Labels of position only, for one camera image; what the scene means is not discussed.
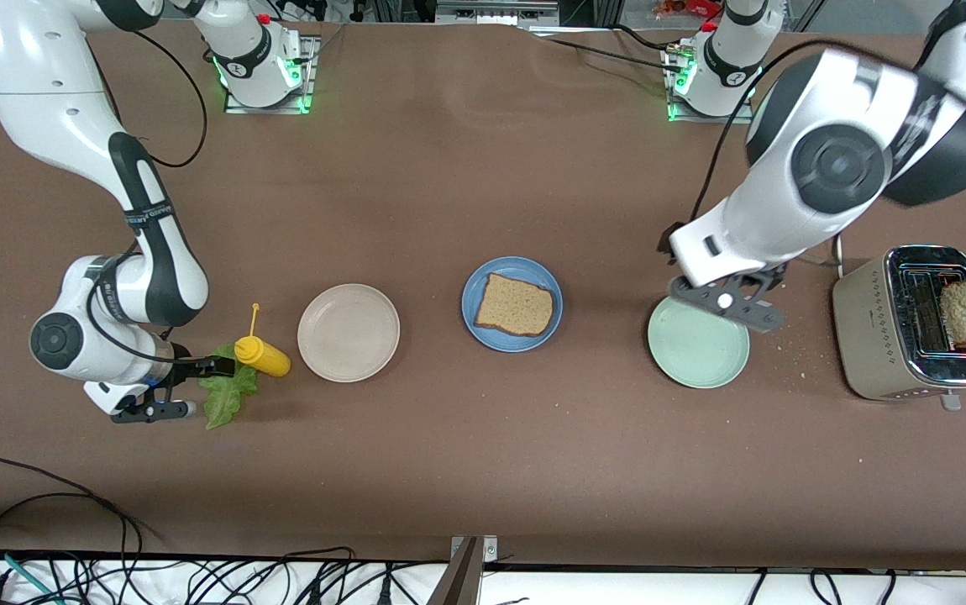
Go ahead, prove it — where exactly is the green lettuce leaf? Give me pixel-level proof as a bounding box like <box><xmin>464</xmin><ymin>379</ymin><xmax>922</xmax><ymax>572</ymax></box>
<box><xmin>197</xmin><ymin>343</ymin><xmax>260</xmax><ymax>431</ymax></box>

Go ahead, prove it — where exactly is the yellow squeeze bottle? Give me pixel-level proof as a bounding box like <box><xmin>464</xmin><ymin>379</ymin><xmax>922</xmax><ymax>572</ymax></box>
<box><xmin>234</xmin><ymin>302</ymin><xmax>292</xmax><ymax>378</ymax></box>

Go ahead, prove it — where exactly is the blue round plate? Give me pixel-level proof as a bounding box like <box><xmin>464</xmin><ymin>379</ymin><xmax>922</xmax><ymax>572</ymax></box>
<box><xmin>460</xmin><ymin>255</ymin><xmax>564</xmax><ymax>353</ymax></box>

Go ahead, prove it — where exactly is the mint green round plate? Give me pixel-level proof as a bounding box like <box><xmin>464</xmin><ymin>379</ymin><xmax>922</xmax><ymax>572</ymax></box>
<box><xmin>647</xmin><ymin>292</ymin><xmax>751</xmax><ymax>390</ymax></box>

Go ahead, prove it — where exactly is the beige round plate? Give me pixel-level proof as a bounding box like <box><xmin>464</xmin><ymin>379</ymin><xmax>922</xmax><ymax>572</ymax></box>
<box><xmin>297</xmin><ymin>283</ymin><xmax>402</xmax><ymax>384</ymax></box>

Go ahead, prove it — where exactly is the beige chrome toaster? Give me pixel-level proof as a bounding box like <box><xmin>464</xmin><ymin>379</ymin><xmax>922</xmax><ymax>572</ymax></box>
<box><xmin>832</xmin><ymin>244</ymin><xmax>966</xmax><ymax>412</ymax></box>

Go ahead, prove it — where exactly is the red snack bag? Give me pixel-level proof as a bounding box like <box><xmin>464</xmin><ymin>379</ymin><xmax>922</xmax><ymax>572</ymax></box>
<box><xmin>654</xmin><ymin>0</ymin><xmax>723</xmax><ymax>19</ymax></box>

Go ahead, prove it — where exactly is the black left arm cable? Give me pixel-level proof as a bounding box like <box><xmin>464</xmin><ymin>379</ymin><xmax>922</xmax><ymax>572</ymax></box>
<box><xmin>691</xmin><ymin>38</ymin><xmax>937</xmax><ymax>226</ymax></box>

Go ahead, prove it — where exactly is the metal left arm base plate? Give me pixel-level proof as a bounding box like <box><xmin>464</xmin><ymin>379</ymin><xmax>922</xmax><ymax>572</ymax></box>
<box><xmin>666</xmin><ymin>42</ymin><xmax>757</xmax><ymax>125</ymax></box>

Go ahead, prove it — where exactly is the thin black base cable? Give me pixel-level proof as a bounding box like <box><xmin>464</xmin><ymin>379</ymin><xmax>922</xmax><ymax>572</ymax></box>
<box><xmin>533</xmin><ymin>32</ymin><xmax>685</xmax><ymax>75</ymax></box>

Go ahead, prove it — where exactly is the thick black base cable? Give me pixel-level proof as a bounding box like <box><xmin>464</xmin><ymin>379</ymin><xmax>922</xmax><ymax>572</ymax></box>
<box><xmin>613</xmin><ymin>23</ymin><xmax>690</xmax><ymax>55</ymax></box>

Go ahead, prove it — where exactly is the teal cable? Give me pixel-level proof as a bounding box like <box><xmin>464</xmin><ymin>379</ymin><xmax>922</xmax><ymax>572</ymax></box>
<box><xmin>0</xmin><ymin>546</ymin><xmax>60</xmax><ymax>605</ymax></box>

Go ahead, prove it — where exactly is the aluminium frame profile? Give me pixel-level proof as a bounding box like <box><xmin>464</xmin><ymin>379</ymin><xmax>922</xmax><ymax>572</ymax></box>
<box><xmin>435</xmin><ymin>0</ymin><xmax>561</xmax><ymax>26</ymax></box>

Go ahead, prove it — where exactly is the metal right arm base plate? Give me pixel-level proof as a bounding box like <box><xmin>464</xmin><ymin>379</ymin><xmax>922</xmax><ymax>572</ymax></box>
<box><xmin>223</xmin><ymin>35</ymin><xmax>320</xmax><ymax>115</ymax></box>

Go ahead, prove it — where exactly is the metal mount bracket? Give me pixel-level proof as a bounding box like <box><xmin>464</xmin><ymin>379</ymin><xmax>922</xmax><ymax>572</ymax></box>
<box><xmin>427</xmin><ymin>535</ymin><xmax>501</xmax><ymax>605</ymax></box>

